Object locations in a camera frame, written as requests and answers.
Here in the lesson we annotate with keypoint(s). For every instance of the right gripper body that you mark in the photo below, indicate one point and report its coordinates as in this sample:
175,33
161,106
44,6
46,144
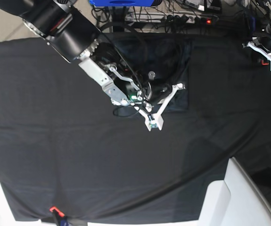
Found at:
155,89

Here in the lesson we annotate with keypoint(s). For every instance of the dark grey T-shirt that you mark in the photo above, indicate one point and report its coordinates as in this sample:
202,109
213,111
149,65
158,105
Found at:
168,57

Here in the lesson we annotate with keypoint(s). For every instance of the black power strip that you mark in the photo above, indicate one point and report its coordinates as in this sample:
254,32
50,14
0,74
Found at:
137,17

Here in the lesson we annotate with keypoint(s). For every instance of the blue plastic bin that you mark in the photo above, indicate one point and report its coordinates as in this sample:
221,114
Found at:
121,3

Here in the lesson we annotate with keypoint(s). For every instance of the black table cloth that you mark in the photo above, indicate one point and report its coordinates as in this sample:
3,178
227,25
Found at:
60,144

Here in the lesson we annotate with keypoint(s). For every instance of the white chair right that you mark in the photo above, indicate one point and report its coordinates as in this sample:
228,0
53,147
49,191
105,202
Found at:
234,201

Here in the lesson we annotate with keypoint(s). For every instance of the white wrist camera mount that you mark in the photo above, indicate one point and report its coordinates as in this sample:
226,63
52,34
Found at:
267,55
155,120

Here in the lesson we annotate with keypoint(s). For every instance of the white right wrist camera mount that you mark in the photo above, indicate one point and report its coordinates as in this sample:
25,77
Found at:
155,120

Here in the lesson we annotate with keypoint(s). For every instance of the red clamp handle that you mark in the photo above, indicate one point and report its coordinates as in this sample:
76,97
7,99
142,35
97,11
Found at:
57,212

